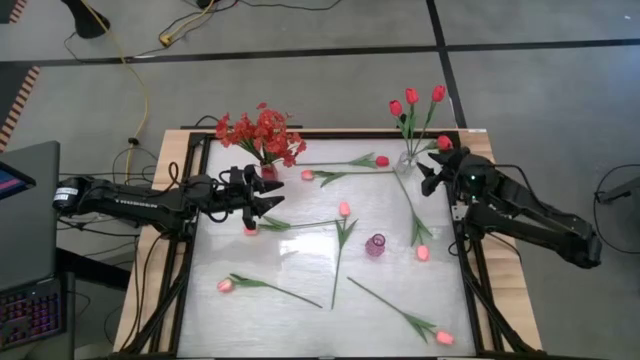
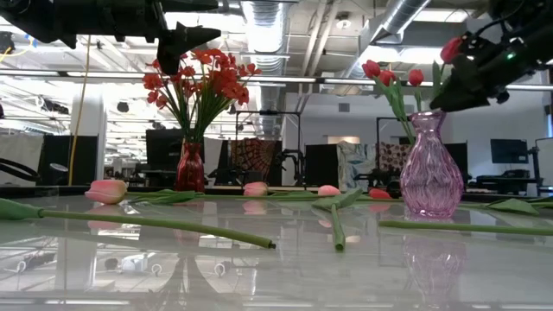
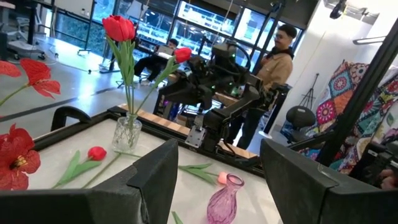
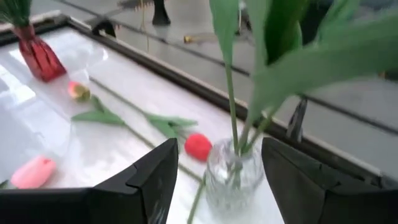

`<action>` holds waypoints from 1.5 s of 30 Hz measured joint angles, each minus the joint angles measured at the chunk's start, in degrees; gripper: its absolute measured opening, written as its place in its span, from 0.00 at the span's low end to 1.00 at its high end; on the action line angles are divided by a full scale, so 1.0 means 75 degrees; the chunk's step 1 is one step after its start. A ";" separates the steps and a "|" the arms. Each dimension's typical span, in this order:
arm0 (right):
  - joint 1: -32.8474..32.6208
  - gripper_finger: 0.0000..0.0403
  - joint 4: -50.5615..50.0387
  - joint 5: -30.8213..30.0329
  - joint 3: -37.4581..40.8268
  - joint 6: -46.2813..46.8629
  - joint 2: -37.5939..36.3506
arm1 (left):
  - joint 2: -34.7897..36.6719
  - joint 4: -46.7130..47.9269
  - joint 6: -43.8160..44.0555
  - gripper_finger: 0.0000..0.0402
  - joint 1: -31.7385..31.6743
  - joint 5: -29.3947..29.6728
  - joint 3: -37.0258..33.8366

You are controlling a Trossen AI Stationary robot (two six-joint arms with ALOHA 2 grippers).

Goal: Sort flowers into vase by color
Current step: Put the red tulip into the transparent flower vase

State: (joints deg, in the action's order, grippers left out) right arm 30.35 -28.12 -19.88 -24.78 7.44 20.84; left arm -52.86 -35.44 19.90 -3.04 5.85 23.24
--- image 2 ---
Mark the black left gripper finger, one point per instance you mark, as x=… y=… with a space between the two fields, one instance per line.
x=167 y=56
x=186 y=35

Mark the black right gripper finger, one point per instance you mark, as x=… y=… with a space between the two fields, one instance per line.
x=451 y=80
x=473 y=93

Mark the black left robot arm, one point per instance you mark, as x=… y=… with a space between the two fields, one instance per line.
x=34 y=17

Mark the purple ribbed glass vase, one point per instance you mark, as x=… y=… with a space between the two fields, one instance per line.
x=432 y=173

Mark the red glass vase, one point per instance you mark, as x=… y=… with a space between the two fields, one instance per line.
x=190 y=173

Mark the black machine on desk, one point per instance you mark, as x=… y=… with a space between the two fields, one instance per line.
x=510 y=179

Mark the black computer monitor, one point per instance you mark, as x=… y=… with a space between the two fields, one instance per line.
x=162 y=151

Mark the white screen panel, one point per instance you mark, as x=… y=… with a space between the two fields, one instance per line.
x=545 y=160

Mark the red floral cloth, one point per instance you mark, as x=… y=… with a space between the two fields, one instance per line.
x=391 y=160

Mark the white blue draped cloth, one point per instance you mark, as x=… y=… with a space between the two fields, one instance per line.
x=354 y=164

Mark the mandala pattern tapestry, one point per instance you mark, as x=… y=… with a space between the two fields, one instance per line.
x=255 y=153

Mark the wide black partition panel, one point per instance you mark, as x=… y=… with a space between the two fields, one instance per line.
x=82 y=160

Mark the black chair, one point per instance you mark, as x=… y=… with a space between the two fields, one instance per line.
x=58 y=173

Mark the dark wall monitor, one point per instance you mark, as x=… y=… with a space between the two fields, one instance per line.
x=509 y=151

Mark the silver ventilation duct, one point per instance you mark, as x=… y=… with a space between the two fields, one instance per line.
x=265 y=39

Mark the black metal frame stand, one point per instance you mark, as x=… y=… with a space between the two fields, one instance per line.
x=268 y=112

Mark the black aluminium table frame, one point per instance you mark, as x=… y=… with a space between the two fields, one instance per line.
x=65 y=191

